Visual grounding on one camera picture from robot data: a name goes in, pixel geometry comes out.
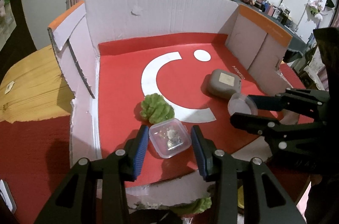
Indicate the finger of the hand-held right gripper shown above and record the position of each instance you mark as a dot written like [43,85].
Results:
[254,123]
[291,99]

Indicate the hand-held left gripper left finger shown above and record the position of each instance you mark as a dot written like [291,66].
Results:
[140,149]

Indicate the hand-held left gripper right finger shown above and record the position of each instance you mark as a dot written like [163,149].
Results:
[199,152]

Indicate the clear round plastic lid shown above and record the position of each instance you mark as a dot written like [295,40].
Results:
[239,104]

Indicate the clear square plastic container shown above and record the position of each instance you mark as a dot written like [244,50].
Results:
[169,139]

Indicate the green fuzzy plush piece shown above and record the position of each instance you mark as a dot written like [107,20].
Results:
[156,108]
[201,205]

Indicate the white and orange cardboard box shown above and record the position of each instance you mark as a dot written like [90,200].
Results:
[159,14]

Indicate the person's right forearm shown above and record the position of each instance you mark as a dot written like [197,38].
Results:
[324,202]

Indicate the cluttered dark dresser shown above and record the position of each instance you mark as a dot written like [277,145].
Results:
[294,41]

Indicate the grey square case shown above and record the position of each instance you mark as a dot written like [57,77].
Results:
[222,83]

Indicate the red sheet with white logo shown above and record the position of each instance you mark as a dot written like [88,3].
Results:
[119,96]

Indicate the red textured cloth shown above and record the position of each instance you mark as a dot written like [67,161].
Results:
[39,139]

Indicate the wooden table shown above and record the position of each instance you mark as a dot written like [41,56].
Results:
[31,81]

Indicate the white plastic device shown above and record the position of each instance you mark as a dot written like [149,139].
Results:
[5,197]

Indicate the small paper tag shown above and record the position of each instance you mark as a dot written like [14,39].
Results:
[9,87]

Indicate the brown door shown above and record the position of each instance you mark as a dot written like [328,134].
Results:
[25,14]

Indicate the beige tote bag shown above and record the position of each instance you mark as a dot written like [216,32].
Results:
[6,25]

